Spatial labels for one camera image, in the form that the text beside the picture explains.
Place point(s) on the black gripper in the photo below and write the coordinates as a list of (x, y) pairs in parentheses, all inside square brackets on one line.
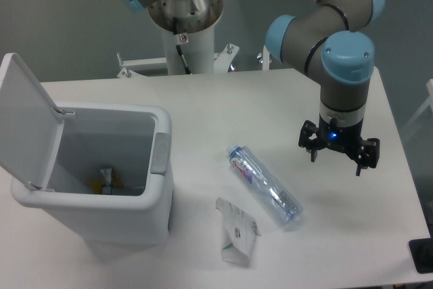
[(347, 140)]

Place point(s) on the clear plastic water bottle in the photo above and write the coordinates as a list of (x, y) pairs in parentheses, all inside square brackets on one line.
[(269, 190)]

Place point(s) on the white paper carton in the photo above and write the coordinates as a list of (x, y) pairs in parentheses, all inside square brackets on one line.
[(241, 230)]

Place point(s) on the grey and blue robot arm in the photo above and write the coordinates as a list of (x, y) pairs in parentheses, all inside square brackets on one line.
[(328, 47)]

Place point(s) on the white trash can body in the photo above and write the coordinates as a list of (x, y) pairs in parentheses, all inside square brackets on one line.
[(134, 141)]

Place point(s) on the yellow and white trash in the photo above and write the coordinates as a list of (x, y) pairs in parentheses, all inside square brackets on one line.
[(109, 183)]

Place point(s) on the white trash can lid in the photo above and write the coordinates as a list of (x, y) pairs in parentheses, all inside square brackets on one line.
[(31, 126)]

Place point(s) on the black device at table edge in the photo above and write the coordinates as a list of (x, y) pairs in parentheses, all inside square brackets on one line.
[(421, 252)]

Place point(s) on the white frame at right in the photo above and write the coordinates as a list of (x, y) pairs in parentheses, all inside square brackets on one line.
[(420, 117)]

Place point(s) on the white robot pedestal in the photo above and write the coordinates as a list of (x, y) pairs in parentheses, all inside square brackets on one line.
[(187, 30)]

